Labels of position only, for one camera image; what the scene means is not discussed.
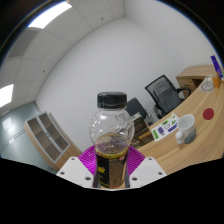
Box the black office chair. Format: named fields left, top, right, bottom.
left=125, top=97, right=148, bottom=121

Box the grey mesh armrest office chair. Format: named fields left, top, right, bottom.
left=144, top=74, right=192, bottom=119

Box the white leaflet with green print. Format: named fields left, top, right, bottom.
left=150, top=112, right=180, bottom=142

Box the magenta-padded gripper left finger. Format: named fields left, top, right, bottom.
left=55, top=145, right=98, bottom=188

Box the white and grey mug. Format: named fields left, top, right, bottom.
left=175, top=113, right=197, bottom=145

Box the purple standing card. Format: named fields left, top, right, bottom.
left=210, top=54, right=224, bottom=77

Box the flat round red coaster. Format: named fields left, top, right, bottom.
left=202, top=107, right=215, bottom=121

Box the wooden glass-door shelf cabinet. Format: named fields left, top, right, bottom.
left=23, top=111, right=83, bottom=172

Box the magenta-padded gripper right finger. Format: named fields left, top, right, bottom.
left=127, top=145, right=168, bottom=188

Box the clear bottle with dark drink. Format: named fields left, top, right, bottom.
left=88, top=91, right=135, bottom=190

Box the wooden side desk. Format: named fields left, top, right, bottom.
left=175, top=64, right=219, bottom=90

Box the round grey disc pad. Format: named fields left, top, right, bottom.
left=200, top=76, right=215, bottom=93

